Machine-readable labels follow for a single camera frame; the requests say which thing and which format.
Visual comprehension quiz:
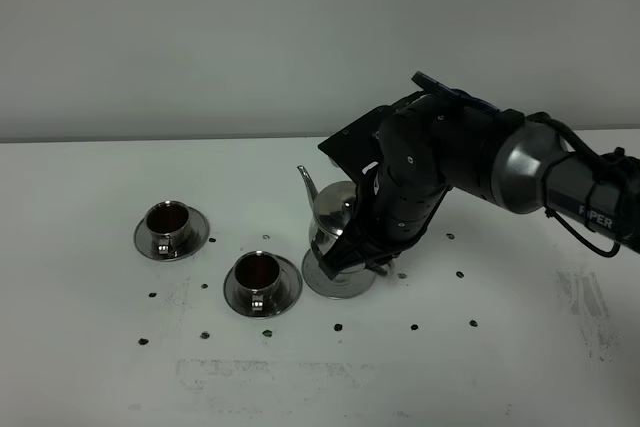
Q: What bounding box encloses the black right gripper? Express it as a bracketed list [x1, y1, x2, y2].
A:
[319, 164, 450, 279]

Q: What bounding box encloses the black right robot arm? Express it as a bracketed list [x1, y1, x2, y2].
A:
[318, 73, 639, 277]

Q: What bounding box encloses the stainless steel teapot coaster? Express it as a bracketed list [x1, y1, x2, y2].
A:
[301, 250, 376, 299]

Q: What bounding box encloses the near stainless steel saucer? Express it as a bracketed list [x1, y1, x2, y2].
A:
[223, 251, 303, 319]

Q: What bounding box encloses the stainless steel saucer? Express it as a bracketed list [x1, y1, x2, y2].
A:
[133, 207, 209, 262]
[223, 251, 303, 319]

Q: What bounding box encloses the near stainless steel teacup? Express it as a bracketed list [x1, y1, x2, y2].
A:
[232, 251, 281, 317]

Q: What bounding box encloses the stainless steel teacup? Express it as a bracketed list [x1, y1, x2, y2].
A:
[143, 200, 192, 258]
[232, 251, 281, 317]

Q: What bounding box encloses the far stainless steel saucer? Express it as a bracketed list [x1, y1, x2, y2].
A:
[133, 207, 209, 262]

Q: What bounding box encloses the far stainless steel teacup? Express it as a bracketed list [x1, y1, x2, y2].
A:
[143, 200, 192, 258]

